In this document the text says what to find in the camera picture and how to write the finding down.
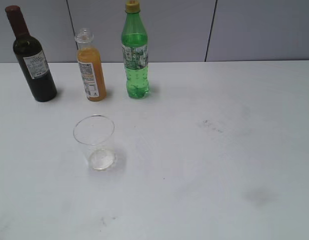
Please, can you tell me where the dark red wine bottle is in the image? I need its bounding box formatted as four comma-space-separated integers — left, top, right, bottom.
5, 5, 57, 102

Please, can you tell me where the green soda bottle yellow cap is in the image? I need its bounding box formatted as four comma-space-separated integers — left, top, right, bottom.
121, 0, 150, 99

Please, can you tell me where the orange juice bottle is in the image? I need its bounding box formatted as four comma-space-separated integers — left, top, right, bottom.
74, 28, 107, 102

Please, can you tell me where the transparent plastic cup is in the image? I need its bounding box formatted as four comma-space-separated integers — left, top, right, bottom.
72, 114, 116, 171

